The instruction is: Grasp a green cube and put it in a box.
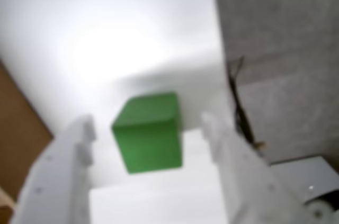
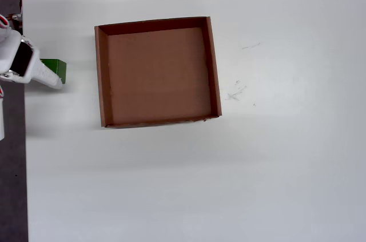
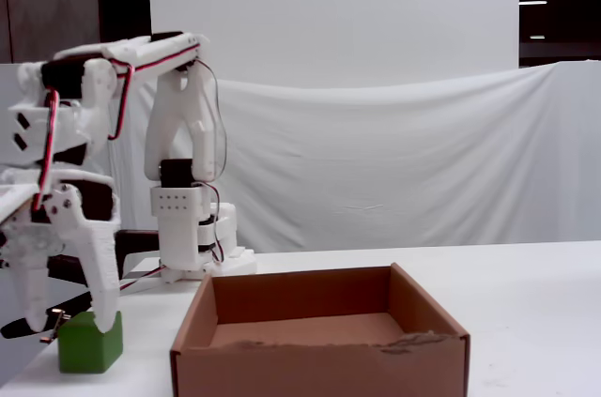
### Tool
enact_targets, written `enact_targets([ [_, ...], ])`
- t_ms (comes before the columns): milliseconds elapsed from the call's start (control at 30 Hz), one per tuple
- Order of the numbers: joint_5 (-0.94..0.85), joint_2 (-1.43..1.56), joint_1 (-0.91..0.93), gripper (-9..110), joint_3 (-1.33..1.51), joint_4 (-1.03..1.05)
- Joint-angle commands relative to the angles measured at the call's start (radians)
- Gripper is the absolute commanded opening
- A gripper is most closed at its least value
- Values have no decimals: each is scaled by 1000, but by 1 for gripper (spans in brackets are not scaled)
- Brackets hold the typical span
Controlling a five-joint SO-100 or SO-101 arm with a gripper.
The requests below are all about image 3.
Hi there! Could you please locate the brown cardboard box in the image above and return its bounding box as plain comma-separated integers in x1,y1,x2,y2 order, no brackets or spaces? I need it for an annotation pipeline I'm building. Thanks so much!
169,261,471,397

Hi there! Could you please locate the brown wooden cabinet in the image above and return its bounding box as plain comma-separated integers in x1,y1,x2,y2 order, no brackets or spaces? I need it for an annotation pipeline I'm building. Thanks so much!
0,0,101,65

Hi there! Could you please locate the white backdrop panel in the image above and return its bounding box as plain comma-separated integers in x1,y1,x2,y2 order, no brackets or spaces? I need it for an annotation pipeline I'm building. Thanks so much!
146,0,521,88

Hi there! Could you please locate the red black forearm servo cable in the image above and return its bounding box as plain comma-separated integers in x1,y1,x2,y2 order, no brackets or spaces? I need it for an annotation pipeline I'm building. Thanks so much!
106,38,210,141

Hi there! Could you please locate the black table clamp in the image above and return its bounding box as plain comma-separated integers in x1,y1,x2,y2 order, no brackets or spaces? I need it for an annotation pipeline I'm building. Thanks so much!
0,293,93,343

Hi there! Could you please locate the red black gripper servo cable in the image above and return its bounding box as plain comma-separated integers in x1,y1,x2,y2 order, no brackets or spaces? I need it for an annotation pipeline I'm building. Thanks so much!
31,88,61,211

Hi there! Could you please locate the white draped cloth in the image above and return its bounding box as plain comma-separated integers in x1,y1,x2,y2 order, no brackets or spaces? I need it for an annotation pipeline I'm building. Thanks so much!
0,58,601,260

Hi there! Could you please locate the green cube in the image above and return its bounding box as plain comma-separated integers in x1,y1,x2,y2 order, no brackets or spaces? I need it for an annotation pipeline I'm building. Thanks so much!
56,310,125,375

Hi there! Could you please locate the red white base cable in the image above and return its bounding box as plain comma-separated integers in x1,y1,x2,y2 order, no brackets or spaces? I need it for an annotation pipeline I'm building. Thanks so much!
116,265,166,295

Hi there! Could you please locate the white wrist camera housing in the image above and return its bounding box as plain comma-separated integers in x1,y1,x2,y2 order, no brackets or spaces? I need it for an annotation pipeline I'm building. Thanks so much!
0,183,39,224

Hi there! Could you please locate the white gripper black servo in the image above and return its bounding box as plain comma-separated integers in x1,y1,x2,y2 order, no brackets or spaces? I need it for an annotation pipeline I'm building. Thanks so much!
0,166,121,335

